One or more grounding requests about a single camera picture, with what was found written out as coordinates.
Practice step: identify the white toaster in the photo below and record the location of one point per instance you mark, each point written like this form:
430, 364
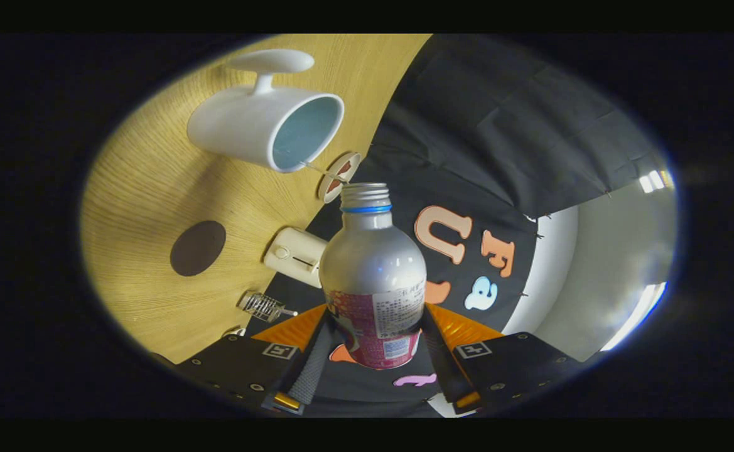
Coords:
294, 254

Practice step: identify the wooden table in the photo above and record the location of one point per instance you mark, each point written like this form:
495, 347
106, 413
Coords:
147, 176

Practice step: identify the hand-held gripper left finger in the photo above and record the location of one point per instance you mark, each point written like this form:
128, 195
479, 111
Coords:
307, 376

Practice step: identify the long ceiling light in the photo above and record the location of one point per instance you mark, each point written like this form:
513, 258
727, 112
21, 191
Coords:
633, 317

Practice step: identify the silver juice bottle red label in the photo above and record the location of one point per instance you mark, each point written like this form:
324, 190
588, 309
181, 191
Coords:
370, 263

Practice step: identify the small white round plate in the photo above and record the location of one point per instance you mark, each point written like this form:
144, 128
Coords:
354, 163

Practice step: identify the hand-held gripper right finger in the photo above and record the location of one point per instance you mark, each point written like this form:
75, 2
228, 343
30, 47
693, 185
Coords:
445, 370

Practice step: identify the dark brown round coaster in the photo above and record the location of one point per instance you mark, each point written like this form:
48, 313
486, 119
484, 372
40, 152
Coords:
198, 248

